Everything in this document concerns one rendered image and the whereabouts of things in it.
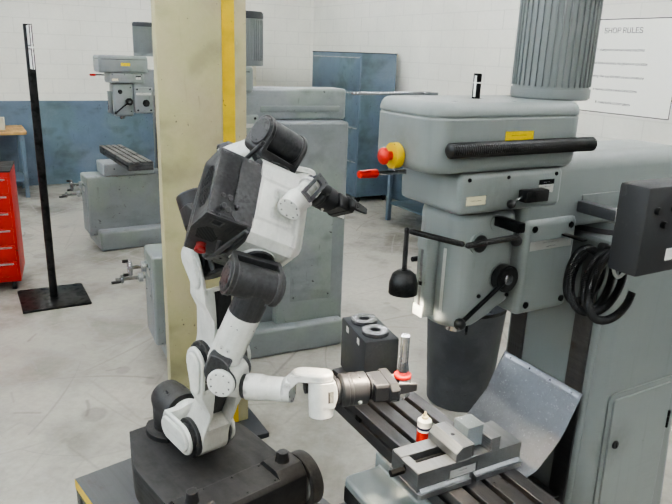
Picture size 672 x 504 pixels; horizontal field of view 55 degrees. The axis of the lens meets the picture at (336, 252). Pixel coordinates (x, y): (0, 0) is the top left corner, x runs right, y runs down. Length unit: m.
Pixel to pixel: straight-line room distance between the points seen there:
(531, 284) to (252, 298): 0.72
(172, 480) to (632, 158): 1.77
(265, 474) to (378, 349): 0.60
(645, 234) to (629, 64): 5.09
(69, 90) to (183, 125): 7.30
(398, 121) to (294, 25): 9.89
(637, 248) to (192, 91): 2.13
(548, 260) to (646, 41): 4.91
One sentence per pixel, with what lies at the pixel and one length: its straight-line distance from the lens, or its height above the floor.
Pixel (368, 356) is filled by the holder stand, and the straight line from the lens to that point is 2.14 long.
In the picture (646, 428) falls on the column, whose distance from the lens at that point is 2.28.
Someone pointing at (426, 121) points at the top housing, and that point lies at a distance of 1.46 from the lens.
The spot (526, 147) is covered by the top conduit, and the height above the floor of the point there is 1.79.
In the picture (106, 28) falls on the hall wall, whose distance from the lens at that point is 10.44.
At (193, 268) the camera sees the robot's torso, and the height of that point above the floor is 1.34.
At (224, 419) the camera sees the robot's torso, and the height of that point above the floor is 0.75.
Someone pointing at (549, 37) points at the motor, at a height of 2.04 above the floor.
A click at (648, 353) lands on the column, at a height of 1.17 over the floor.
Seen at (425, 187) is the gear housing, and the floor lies 1.68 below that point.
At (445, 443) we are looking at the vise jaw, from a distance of 1.82.
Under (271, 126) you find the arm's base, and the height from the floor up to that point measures 1.79.
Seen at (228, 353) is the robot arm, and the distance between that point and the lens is 1.74.
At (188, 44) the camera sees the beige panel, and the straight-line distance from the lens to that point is 3.11.
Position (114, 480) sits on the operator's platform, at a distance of 2.76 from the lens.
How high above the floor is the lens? 1.98
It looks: 17 degrees down
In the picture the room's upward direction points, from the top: 2 degrees clockwise
